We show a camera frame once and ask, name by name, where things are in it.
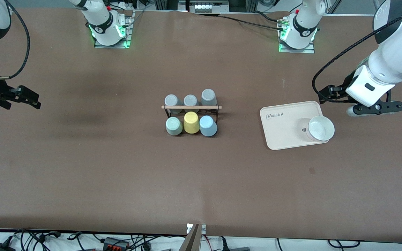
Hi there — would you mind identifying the black wire cup rack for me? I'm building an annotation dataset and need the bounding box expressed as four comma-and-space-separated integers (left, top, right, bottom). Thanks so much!
161, 105, 222, 136

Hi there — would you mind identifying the cream plastic tray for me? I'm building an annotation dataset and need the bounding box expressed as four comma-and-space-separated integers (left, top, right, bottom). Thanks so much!
260, 101, 328, 151

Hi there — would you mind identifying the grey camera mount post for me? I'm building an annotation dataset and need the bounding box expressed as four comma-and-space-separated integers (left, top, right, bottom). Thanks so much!
178, 224, 201, 251

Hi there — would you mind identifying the pale green cup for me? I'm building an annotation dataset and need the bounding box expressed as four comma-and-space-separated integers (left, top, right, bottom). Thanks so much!
166, 116, 184, 136

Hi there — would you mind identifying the white ceramic bowl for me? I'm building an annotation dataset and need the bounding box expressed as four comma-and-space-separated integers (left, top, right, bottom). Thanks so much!
297, 115, 335, 142

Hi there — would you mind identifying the yellow cup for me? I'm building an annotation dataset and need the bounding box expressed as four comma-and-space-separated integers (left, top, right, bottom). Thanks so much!
183, 112, 201, 134

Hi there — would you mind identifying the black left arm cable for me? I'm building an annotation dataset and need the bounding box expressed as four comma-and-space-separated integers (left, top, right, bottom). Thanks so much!
312, 4, 402, 104

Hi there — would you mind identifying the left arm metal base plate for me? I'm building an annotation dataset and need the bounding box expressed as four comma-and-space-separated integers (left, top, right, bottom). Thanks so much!
278, 16, 315, 54

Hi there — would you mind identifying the black power strip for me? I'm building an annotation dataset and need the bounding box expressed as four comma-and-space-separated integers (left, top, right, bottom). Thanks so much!
103, 237, 131, 251

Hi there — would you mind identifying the white mount bracket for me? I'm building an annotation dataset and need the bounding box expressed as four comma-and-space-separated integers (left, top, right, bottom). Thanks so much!
186, 223, 207, 235

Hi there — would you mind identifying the black aluminium frame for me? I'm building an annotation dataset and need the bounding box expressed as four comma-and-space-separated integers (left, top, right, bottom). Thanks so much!
154, 0, 257, 12

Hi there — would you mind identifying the grey cup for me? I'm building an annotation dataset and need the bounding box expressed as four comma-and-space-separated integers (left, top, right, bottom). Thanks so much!
200, 89, 217, 107
184, 94, 200, 112
164, 94, 184, 114

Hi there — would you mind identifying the white terminal block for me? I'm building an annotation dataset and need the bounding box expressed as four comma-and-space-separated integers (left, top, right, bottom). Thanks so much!
194, 2, 216, 14

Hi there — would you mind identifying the light blue cup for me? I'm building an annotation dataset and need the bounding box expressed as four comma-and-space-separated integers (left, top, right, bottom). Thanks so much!
200, 115, 218, 136

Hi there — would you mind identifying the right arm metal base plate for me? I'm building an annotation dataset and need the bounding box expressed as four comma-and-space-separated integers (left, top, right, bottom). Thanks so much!
94, 10, 134, 48

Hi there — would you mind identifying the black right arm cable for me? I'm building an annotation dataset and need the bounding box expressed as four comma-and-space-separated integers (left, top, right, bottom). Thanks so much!
0, 0, 30, 81

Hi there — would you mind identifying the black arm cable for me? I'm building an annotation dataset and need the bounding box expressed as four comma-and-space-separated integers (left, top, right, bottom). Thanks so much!
0, 0, 30, 81
312, 4, 402, 104

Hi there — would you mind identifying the black table cable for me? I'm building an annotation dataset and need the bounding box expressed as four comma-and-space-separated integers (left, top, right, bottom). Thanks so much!
217, 14, 282, 30
253, 10, 285, 23

